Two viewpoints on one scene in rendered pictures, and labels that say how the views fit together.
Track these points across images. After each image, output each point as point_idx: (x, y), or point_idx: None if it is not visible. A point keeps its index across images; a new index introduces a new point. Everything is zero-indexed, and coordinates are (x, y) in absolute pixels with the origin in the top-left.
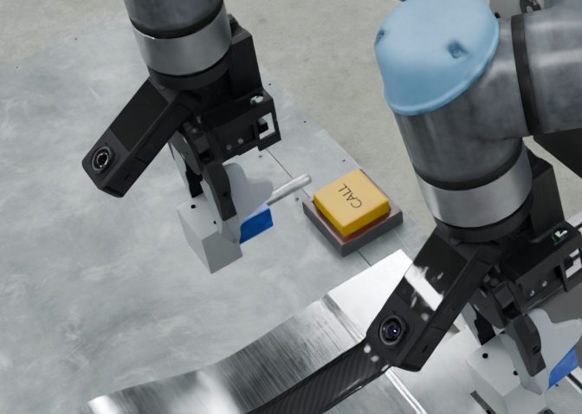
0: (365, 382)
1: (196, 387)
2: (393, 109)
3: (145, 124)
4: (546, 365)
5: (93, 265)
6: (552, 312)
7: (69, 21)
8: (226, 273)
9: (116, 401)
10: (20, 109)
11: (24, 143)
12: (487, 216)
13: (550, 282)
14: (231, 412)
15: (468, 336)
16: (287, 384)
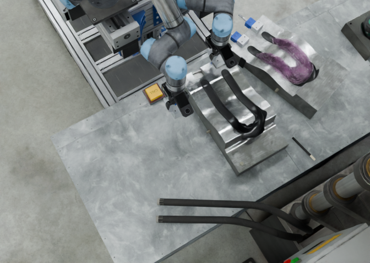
0: (211, 87)
1: (211, 118)
2: (227, 35)
3: (185, 98)
4: None
5: (159, 154)
6: (117, 90)
7: None
8: (166, 123)
9: (218, 129)
10: (97, 181)
11: (111, 177)
12: None
13: None
14: (217, 111)
15: (203, 67)
16: (210, 102)
